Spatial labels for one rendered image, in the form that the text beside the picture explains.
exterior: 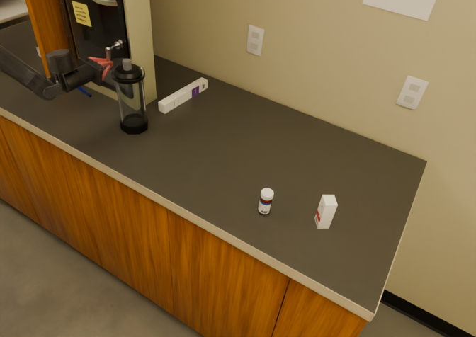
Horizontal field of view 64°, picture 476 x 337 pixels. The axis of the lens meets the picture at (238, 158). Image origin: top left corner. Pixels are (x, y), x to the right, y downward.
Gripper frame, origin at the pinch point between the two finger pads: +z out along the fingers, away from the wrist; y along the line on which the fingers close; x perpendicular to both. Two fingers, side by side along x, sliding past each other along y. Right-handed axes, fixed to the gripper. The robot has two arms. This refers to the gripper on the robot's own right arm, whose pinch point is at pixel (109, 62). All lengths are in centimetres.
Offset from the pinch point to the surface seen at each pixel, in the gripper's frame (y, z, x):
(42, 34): 31.1, -2.5, 2.1
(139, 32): -4.6, 10.1, -10.4
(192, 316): -64, -20, 86
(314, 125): -69, 40, 11
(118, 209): -24, -21, 44
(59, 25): 31.2, 5.7, 1.3
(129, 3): -3.2, 6.7, -20.8
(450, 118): -109, 49, -12
